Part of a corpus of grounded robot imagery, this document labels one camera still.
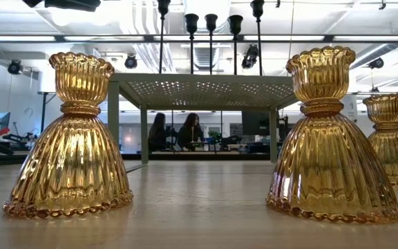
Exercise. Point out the amber glass candle holder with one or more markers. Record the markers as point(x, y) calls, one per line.
point(396, 152)
point(74, 155)
point(327, 155)

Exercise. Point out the small black robot arm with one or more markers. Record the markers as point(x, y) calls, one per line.
point(230, 140)

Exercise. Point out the black ceiling spotlight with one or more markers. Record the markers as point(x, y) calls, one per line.
point(131, 61)
point(251, 57)
point(377, 63)
point(14, 67)

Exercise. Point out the person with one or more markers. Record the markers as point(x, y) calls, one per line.
point(190, 135)
point(157, 133)

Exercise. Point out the pale green perforated metal shelf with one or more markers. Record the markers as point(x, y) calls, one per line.
point(213, 91)

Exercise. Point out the black overhead frame beam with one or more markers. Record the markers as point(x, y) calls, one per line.
point(149, 38)

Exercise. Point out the dark vertical post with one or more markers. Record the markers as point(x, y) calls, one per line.
point(43, 114)

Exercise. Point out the black aluminium table frame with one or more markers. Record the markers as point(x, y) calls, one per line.
point(171, 156)

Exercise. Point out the dark wall screen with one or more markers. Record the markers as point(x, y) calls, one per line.
point(256, 122)

